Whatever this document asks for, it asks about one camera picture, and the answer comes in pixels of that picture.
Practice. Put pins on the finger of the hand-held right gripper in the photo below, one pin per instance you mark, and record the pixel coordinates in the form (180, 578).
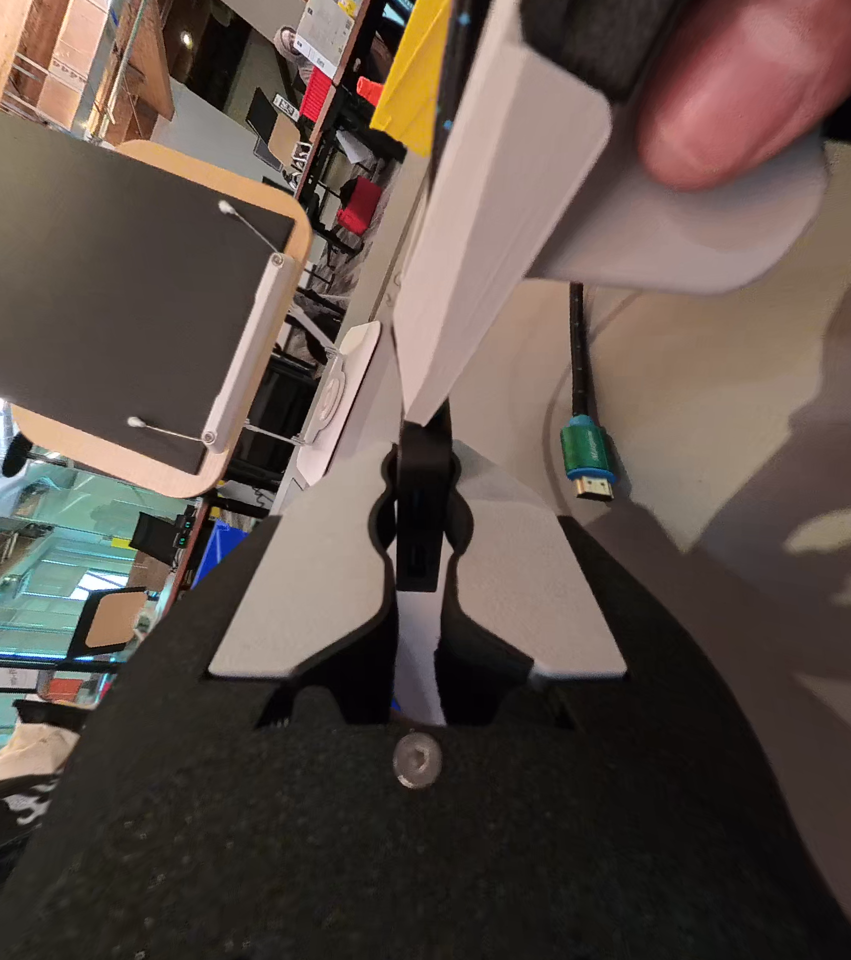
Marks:
(500, 187)

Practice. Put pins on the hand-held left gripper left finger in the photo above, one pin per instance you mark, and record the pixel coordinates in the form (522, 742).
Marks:
(305, 600)

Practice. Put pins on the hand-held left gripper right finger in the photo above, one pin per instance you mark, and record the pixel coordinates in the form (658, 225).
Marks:
(538, 600)

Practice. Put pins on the black HDMI switch box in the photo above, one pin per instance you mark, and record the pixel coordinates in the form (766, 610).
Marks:
(422, 525)

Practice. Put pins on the grey desk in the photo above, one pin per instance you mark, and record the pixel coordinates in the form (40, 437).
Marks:
(695, 360)

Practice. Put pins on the person's right hand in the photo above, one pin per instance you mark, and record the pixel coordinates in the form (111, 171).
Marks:
(755, 82)

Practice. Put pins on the small blue plastic bin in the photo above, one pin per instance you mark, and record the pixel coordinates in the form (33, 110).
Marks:
(223, 551)

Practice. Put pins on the chair with wooden back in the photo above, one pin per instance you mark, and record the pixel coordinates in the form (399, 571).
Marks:
(279, 135)
(107, 622)

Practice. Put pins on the beige hoodie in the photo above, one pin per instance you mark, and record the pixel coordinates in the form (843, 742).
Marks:
(35, 750)

